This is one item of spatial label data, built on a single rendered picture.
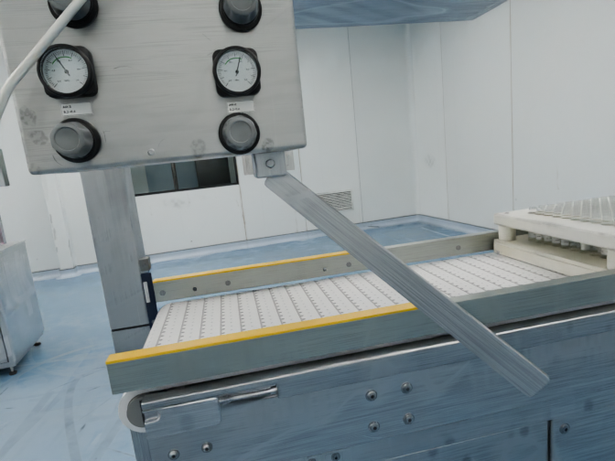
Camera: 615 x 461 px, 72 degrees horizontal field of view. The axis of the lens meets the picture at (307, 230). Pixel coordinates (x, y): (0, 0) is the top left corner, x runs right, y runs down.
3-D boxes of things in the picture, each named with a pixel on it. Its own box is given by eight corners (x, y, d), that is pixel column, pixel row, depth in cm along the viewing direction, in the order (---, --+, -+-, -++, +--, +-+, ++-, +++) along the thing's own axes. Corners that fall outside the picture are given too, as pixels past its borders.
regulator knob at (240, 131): (221, 155, 32) (213, 98, 32) (221, 156, 35) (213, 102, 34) (264, 151, 33) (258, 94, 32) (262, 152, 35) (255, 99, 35)
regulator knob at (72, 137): (46, 165, 30) (32, 100, 30) (58, 165, 33) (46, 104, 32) (96, 160, 31) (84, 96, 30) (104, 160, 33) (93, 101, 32)
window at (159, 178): (127, 197, 523) (110, 100, 502) (127, 197, 524) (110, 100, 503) (239, 184, 557) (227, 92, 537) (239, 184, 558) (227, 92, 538)
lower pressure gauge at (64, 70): (41, 99, 31) (29, 44, 30) (48, 101, 32) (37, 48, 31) (96, 94, 31) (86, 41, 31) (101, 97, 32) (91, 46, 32)
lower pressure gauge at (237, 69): (216, 97, 33) (209, 46, 32) (216, 99, 34) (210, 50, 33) (264, 93, 33) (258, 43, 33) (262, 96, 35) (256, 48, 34)
